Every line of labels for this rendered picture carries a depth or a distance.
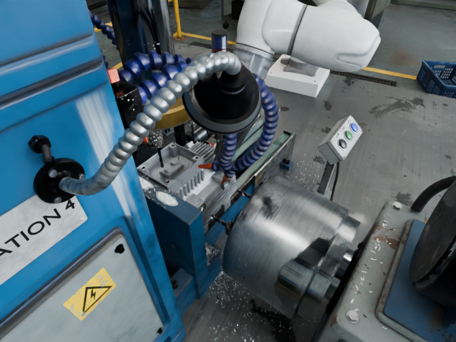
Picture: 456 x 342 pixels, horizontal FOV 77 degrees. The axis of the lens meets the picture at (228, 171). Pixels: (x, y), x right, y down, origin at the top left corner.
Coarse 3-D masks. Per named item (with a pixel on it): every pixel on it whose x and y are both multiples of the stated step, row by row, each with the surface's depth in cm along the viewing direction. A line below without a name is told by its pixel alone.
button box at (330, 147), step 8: (344, 120) 90; (352, 120) 91; (336, 128) 89; (344, 128) 87; (360, 128) 92; (328, 136) 86; (336, 136) 84; (344, 136) 86; (320, 144) 86; (328, 144) 82; (336, 144) 83; (352, 144) 87; (328, 152) 84; (336, 152) 82; (344, 152) 83; (328, 160) 86; (336, 160) 84
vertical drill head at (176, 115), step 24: (120, 0) 39; (144, 0) 40; (120, 24) 42; (144, 24) 42; (168, 24) 45; (120, 48) 45; (144, 48) 44; (168, 48) 46; (144, 72) 46; (168, 120) 48; (192, 120) 59
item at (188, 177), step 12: (156, 156) 69; (168, 156) 72; (180, 156) 73; (192, 156) 70; (144, 168) 65; (156, 168) 69; (168, 168) 66; (180, 168) 68; (192, 168) 66; (156, 180) 62; (168, 180) 62; (180, 180) 64; (192, 180) 67; (180, 192) 66
